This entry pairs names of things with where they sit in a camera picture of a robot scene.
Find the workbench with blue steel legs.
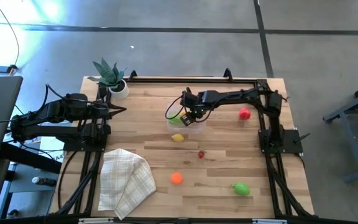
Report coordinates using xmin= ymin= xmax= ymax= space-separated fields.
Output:
xmin=323 ymin=77 xmax=358 ymax=184

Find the green pointed toy fruit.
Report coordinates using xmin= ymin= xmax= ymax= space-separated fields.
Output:
xmin=231 ymin=182 xmax=250 ymax=197

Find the beige checked cloth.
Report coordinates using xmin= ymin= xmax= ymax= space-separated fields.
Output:
xmin=97 ymin=148 xmax=157 ymax=221

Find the grey desk shelf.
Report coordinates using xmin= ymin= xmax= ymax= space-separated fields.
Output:
xmin=9 ymin=163 xmax=58 ymax=194

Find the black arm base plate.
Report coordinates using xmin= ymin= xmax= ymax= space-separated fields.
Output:
xmin=258 ymin=128 xmax=304 ymax=154
xmin=63 ymin=124 xmax=108 ymax=152

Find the black desk crossbar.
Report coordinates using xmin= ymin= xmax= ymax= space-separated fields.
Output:
xmin=0 ymin=142 xmax=63 ymax=175

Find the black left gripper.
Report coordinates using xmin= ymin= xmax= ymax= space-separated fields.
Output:
xmin=88 ymin=102 xmax=127 ymax=121

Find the black lever handle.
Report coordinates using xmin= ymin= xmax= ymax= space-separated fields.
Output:
xmin=293 ymin=133 xmax=311 ymax=144

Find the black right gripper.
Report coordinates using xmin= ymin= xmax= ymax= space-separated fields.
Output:
xmin=180 ymin=105 xmax=206 ymax=127

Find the green plant in white pot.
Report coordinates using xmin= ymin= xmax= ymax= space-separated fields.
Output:
xmin=88 ymin=57 xmax=130 ymax=100

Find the orange toy fruit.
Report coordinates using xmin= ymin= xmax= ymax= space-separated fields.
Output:
xmin=170 ymin=172 xmax=183 ymax=185

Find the silver frame bracket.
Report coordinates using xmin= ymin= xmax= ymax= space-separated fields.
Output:
xmin=78 ymin=217 xmax=114 ymax=224
xmin=252 ymin=218 xmax=288 ymax=224

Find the clear plastic tupperware container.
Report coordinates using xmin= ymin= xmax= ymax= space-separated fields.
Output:
xmin=165 ymin=104 xmax=207 ymax=135

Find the thin floor cable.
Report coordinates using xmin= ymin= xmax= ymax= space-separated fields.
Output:
xmin=0 ymin=0 xmax=21 ymax=68

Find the black looped gripper cable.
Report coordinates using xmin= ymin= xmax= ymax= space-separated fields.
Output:
xmin=165 ymin=95 xmax=186 ymax=122

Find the red toy fruit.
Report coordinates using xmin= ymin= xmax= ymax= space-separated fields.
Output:
xmin=239 ymin=107 xmax=252 ymax=121

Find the green round toy fruit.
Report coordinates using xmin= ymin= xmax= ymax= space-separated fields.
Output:
xmin=168 ymin=114 xmax=183 ymax=125

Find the dark bottle with white cap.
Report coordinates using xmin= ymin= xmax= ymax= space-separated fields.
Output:
xmin=31 ymin=176 xmax=57 ymax=187

